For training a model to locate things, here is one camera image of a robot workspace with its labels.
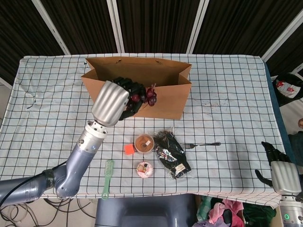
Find black packaged gloves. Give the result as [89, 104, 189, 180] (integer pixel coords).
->
[153, 127, 192, 180]

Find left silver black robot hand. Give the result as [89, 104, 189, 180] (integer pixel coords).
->
[91, 77, 149, 126]

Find person in dark clothes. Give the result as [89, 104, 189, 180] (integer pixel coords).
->
[288, 118, 303, 171]

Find black floor cable bundle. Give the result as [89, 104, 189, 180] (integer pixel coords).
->
[0, 197, 98, 227]

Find white partition frame post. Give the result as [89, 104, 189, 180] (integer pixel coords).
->
[186, 0, 210, 54]
[32, 0, 71, 55]
[106, 0, 125, 54]
[261, 9, 303, 62]

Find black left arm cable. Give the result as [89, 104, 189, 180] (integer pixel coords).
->
[0, 161, 69, 209]

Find colourful clothes pile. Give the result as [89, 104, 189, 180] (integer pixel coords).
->
[196, 195, 276, 227]

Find metal fork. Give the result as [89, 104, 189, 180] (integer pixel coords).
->
[182, 142, 222, 150]

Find dark red grape bunch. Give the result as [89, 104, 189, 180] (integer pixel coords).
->
[131, 83, 158, 107]

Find clear round rubber band container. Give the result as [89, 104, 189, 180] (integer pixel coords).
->
[134, 133, 155, 154]

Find brown paper shopping bag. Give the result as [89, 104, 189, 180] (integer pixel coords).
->
[81, 58, 193, 121]

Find grey-blue robot torso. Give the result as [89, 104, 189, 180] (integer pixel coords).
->
[94, 193, 197, 227]

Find green scrubbing brush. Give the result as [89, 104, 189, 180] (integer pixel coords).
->
[101, 159, 115, 200]

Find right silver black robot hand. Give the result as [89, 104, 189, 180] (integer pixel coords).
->
[255, 141, 301, 196]

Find white checkered tablecloth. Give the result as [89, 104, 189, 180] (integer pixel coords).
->
[0, 53, 298, 209]

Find blue table side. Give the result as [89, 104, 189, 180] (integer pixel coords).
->
[264, 61, 301, 187]

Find orange cube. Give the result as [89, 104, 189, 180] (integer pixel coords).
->
[123, 143, 135, 156]

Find black bag with red print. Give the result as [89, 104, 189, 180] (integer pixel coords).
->
[271, 72, 303, 107]

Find pink frosted donut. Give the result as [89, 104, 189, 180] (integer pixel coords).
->
[136, 161, 154, 178]

